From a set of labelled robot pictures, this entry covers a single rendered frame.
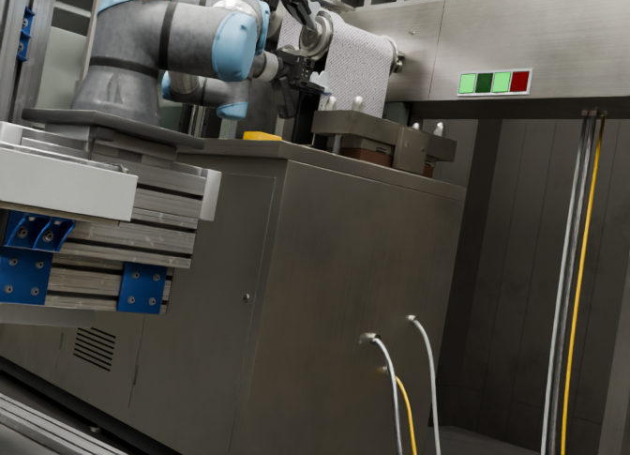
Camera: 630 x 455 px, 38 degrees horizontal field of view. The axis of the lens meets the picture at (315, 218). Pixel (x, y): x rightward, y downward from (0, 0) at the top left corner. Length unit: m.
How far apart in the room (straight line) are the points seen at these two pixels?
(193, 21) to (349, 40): 1.12
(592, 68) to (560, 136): 1.64
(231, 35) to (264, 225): 0.74
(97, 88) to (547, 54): 1.30
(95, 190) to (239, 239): 0.94
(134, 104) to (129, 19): 0.14
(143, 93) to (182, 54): 0.09
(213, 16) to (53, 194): 0.43
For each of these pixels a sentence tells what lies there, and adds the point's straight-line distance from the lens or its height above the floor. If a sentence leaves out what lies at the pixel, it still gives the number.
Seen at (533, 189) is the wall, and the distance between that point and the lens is 4.00.
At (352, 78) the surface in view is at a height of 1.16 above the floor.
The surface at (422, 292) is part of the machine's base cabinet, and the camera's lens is 2.49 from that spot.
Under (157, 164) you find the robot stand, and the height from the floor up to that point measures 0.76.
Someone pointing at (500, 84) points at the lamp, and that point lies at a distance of 2.52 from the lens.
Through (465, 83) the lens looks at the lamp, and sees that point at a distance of 2.61.
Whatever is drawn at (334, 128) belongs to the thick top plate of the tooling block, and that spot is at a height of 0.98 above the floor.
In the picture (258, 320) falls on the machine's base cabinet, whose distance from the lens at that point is 2.16.
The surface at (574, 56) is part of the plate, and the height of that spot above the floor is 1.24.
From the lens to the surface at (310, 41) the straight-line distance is 2.59.
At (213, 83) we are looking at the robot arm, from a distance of 2.35.
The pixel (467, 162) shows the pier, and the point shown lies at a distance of 3.98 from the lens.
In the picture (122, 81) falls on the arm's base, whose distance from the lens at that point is 1.54.
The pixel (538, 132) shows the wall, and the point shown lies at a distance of 4.04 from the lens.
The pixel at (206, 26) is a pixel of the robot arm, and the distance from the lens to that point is 1.55.
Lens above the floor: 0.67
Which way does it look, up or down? 2 degrees up
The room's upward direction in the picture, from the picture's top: 10 degrees clockwise
